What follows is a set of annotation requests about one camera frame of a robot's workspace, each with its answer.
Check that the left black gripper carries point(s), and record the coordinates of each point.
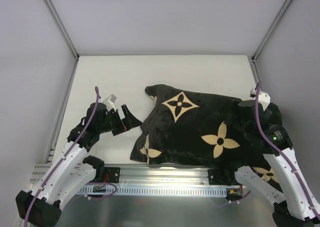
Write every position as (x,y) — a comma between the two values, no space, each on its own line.
(120,122)

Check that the black pillowcase with beige flowers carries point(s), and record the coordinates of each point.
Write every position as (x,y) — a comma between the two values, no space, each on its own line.
(188,128)

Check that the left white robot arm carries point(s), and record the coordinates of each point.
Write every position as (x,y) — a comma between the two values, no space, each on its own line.
(42,206)

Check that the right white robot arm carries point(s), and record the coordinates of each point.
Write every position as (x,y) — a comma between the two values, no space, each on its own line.
(270,169)

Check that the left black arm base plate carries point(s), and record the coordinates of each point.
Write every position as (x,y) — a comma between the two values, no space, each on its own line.
(111,175)

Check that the slotted cable duct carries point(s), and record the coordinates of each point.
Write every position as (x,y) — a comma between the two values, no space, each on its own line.
(162,191)

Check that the aluminium mounting rail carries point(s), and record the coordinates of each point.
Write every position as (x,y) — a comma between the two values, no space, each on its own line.
(132,175)

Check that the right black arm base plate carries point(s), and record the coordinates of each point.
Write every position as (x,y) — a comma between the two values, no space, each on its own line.
(221,176)

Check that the left aluminium frame post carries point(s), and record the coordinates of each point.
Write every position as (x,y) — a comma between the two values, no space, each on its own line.
(61,27)

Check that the aluminium frame post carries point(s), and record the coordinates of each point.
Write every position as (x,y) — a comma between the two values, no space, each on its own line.
(276,21)
(61,27)

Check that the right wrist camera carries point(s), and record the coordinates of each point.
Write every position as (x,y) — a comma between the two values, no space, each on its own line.
(263,98)

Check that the right aluminium frame post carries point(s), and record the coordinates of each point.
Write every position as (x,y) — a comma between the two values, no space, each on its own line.
(276,21)

